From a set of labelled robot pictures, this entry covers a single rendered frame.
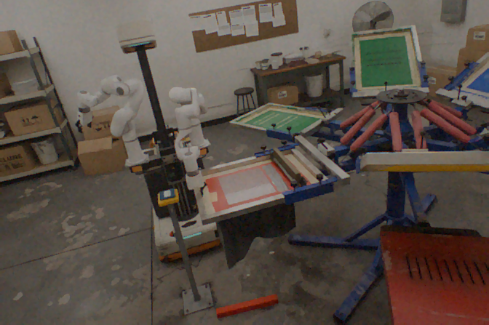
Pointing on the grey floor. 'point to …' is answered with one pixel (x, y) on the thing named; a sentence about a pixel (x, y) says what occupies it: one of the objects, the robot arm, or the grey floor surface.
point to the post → (187, 265)
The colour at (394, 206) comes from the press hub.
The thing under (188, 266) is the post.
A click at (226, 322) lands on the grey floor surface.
